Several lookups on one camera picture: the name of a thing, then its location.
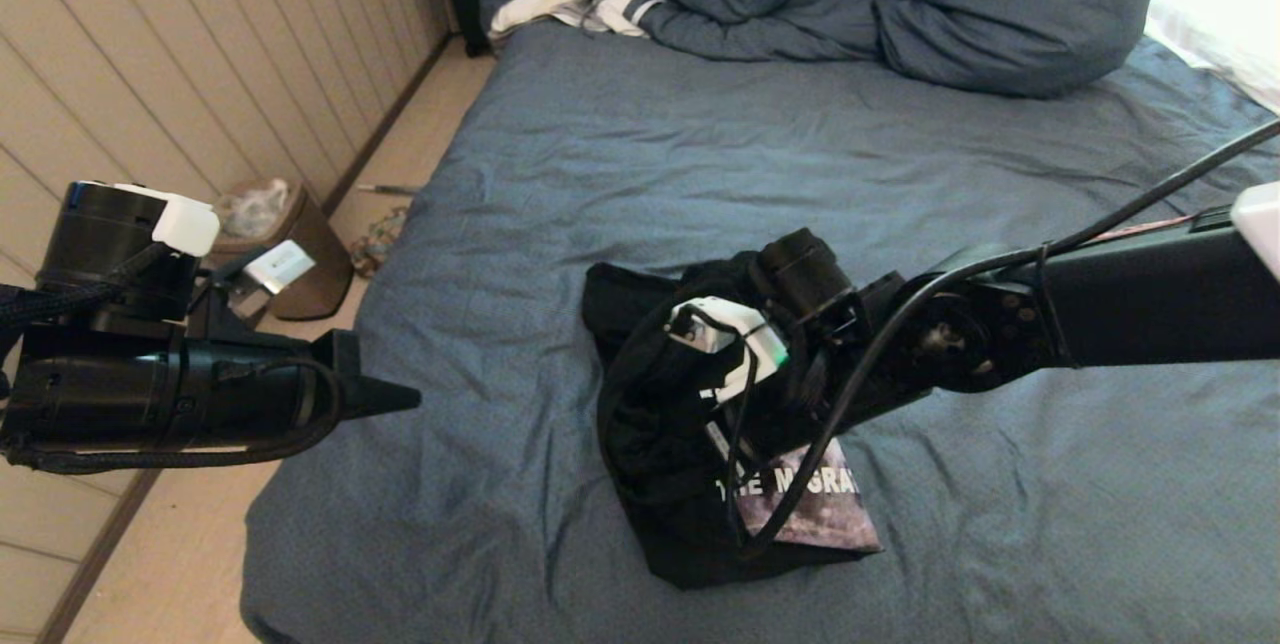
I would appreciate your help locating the patterned item on floor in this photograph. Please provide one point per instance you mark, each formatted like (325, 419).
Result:
(380, 239)

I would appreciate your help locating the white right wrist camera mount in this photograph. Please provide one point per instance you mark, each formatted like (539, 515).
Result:
(740, 334)

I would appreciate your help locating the black moon print T-shirt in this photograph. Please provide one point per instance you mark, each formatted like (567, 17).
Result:
(690, 484)

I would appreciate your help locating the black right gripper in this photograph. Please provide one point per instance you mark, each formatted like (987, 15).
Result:
(780, 404)

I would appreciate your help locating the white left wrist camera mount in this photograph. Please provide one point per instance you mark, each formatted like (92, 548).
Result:
(185, 224)

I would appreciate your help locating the brown trash bin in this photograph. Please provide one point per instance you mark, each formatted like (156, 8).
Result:
(315, 269)

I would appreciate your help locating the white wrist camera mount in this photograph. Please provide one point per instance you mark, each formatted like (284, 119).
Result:
(185, 224)
(740, 334)

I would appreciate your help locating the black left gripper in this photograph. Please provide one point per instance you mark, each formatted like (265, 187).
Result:
(170, 394)

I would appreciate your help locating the thin grey rod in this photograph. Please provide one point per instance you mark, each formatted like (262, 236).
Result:
(390, 189)

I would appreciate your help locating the white pillow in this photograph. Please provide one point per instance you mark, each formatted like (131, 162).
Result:
(1225, 36)

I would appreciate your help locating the clear plastic bin liner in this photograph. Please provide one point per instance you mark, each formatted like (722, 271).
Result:
(250, 206)

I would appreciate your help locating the blue bed sheet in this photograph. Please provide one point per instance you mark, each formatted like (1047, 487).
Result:
(750, 144)

